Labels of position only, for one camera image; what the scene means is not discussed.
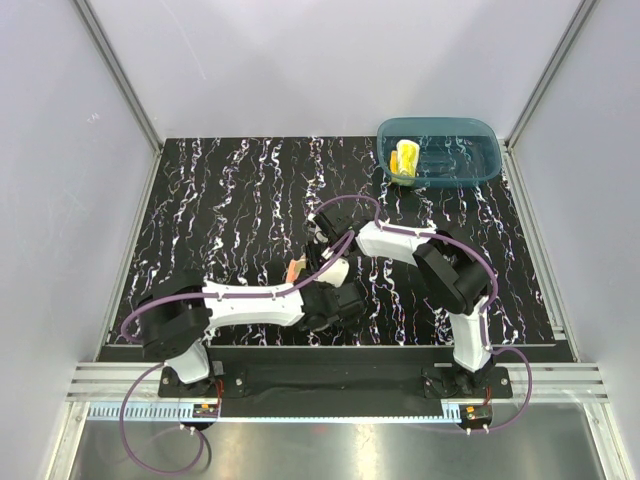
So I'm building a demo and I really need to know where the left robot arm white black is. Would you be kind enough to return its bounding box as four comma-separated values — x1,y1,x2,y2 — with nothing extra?
136,271,365,396

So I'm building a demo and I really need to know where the aluminium frame post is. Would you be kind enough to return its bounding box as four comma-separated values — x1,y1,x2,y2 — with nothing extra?
504,0,601,151
69,0,164,151

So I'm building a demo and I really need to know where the teal transparent plastic bin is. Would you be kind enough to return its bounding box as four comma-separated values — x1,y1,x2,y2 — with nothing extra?
376,117,502,188

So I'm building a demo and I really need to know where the orange blue dotted towel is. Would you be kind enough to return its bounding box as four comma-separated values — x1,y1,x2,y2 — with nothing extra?
285,255,306,283

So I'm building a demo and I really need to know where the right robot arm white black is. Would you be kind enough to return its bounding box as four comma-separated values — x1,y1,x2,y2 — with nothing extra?
308,195,498,397

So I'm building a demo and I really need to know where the slotted cable duct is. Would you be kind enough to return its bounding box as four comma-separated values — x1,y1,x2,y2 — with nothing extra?
88,400,461,424

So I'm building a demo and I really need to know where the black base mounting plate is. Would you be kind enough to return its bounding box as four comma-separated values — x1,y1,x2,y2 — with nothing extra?
159,346,513,400

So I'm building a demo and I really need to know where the yellow crocodile towel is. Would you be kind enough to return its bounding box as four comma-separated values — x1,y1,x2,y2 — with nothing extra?
390,139,420,186

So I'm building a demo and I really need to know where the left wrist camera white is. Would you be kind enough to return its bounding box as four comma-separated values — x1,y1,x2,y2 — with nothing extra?
317,258,350,287

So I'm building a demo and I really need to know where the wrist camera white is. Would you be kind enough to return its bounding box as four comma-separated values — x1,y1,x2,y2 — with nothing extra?
317,258,350,287
306,213,328,243

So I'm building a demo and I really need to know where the aluminium front rail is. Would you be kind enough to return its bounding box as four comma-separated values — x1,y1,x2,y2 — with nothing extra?
66,363,608,403

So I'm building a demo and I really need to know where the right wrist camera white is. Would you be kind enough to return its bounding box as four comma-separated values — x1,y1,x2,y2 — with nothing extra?
306,213,328,243

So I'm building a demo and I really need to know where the left aluminium frame post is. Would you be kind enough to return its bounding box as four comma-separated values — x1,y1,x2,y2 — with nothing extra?
69,0,164,151

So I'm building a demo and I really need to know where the right aluminium frame post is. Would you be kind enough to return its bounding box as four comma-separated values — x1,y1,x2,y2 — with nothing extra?
504,0,601,151

